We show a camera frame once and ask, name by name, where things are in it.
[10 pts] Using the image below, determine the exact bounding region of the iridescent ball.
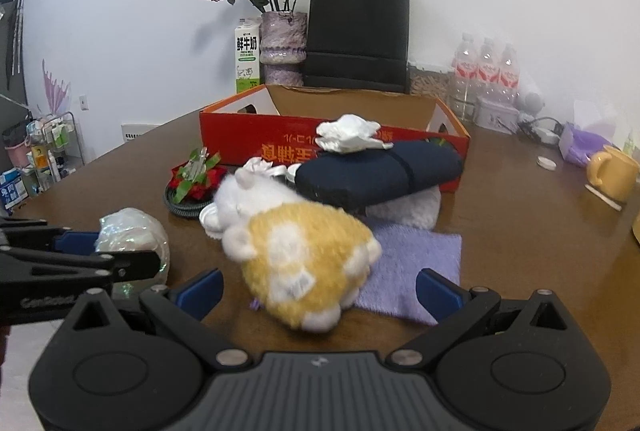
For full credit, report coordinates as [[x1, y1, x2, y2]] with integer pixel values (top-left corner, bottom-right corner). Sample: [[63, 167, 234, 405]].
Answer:
[[94, 208, 170, 299]]

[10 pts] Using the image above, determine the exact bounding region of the purple knitted cloth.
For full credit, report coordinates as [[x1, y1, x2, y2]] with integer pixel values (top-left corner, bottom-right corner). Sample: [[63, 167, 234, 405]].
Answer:
[[352, 223, 459, 323]]

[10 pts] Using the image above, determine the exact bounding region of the braided grey cable coil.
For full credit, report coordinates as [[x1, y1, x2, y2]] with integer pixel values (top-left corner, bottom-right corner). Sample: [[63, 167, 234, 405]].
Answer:
[[162, 182, 214, 219]]

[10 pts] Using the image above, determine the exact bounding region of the red green bow clip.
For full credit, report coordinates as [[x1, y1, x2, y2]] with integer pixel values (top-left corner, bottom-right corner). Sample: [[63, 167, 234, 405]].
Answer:
[[167, 147, 228, 204]]

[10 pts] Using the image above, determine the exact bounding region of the yellow white plush toy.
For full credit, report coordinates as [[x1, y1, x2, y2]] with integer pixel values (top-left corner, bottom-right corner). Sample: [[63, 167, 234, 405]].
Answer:
[[205, 169, 383, 333]]

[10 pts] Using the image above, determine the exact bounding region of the navy blue pouch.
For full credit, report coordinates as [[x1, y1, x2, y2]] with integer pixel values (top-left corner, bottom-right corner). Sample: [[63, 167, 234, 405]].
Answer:
[[295, 140, 463, 211]]

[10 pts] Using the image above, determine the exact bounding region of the white tissue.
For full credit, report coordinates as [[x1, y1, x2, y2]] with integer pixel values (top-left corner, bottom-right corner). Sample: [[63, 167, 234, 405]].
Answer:
[[314, 113, 394, 154]]

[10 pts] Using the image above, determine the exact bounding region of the cotton pad plastic container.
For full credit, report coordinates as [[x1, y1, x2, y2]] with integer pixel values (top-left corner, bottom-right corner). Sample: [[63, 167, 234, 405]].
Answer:
[[364, 186, 442, 231]]

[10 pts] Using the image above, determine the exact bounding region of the small white lid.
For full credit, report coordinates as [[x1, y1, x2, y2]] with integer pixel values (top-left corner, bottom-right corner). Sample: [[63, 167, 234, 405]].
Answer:
[[537, 156, 556, 171]]

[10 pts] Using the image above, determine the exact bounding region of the white tin box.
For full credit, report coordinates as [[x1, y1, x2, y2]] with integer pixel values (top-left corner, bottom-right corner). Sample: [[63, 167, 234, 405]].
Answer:
[[473, 97, 520, 134]]

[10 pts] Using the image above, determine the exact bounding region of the purple tissue pack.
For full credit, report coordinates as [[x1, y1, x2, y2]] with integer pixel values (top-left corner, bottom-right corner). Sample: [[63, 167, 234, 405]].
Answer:
[[559, 122, 610, 168]]

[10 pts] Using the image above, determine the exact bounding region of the red cardboard box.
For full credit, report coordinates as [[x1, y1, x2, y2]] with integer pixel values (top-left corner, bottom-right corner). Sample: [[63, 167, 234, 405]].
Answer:
[[200, 85, 470, 209]]

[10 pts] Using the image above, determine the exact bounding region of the yellow mug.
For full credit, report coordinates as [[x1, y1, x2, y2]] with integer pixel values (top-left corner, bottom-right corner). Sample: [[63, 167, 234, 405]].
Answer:
[[586, 145, 639, 203]]

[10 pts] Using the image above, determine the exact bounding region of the white round speaker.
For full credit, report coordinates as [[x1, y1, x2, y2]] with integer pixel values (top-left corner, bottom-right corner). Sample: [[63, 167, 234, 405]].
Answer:
[[515, 71, 544, 117]]

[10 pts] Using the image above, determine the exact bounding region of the water bottle right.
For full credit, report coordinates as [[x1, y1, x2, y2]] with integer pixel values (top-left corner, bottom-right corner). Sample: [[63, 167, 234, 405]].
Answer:
[[498, 44, 520, 104]]

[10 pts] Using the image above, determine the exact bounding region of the water bottle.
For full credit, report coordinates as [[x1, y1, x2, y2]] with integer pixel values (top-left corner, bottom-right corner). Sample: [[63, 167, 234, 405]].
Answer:
[[448, 33, 477, 121], [476, 38, 499, 99], [498, 44, 520, 104]]

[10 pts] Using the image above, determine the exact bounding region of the clear seed container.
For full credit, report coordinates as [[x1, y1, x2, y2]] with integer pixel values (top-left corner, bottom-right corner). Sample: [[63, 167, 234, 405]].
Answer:
[[408, 62, 451, 100]]

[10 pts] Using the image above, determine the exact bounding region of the water bottle left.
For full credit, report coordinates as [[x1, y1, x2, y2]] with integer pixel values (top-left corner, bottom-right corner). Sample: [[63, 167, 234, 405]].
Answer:
[[448, 33, 477, 121]]

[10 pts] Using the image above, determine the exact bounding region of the water bottle middle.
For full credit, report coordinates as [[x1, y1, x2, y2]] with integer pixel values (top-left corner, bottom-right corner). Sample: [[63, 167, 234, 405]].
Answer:
[[476, 38, 499, 99]]

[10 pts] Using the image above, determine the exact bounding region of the milk carton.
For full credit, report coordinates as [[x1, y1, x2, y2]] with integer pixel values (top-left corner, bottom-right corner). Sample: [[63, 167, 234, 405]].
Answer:
[[234, 18, 260, 93]]

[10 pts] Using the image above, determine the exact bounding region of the purple ceramic vase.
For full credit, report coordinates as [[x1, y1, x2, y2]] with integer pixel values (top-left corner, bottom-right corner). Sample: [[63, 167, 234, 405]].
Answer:
[[260, 12, 307, 86]]

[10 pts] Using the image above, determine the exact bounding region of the black paper bag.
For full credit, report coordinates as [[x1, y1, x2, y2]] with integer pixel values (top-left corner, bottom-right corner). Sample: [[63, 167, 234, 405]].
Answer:
[[303, 0, 410, 94]]

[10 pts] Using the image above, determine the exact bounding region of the wire storage rack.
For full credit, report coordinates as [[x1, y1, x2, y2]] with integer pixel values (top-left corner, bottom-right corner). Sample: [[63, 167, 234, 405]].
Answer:
[[1, 111, 86, 211]]

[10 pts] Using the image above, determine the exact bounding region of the white charger with cables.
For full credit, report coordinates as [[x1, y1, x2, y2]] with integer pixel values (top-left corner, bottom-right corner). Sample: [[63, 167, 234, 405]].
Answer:
[[518, 112, 564, 147]]

